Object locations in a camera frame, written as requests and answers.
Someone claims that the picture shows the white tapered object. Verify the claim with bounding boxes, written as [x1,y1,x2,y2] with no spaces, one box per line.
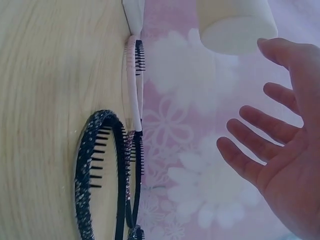
[121,0,146,36]

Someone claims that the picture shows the red rhinestone black headband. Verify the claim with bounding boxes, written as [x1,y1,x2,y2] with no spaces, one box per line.
[124,129,145,229]

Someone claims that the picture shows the black glitter headband, silver stones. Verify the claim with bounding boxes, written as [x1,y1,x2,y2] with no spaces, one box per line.
[74,109,129,240]

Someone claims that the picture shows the pink headband with black teeth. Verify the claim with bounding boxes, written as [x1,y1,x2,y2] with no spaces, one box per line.
[124,34,146,133]

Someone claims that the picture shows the white cylinder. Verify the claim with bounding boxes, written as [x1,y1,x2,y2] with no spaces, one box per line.
[196,0,279,56]

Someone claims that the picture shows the person's right hand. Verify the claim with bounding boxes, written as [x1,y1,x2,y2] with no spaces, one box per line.
[216,37,320,240]

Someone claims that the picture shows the dark silver glitter headband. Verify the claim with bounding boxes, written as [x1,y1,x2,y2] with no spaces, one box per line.
[127,224,146,240]

